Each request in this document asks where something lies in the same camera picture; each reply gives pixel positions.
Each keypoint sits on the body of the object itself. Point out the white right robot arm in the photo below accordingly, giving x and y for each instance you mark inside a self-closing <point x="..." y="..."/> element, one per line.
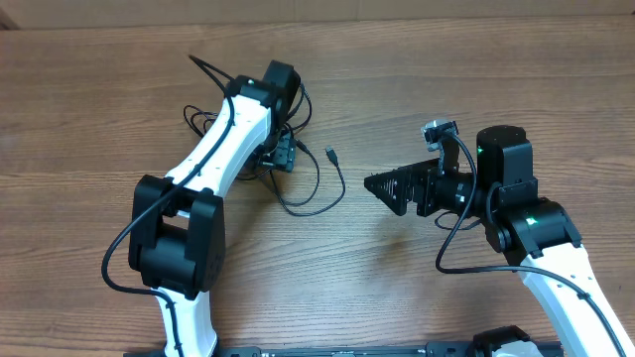
<point x="537" y="237"/>

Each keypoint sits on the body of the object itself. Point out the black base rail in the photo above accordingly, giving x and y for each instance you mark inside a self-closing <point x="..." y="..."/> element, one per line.
<point x="451" y="349"/>

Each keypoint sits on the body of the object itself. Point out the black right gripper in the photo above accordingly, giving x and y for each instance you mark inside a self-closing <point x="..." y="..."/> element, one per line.
<point x="425" y="179"/>

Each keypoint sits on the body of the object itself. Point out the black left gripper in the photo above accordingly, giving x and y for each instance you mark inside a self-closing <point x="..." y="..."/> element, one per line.
<point x="284" y="157"/>

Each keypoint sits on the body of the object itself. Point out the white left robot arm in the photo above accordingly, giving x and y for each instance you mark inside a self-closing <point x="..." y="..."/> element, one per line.
<point x="177" y="243"/>

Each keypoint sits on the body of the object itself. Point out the brown cardboard wall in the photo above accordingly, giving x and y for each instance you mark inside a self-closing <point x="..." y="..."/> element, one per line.
<point x="69" y="14"/>

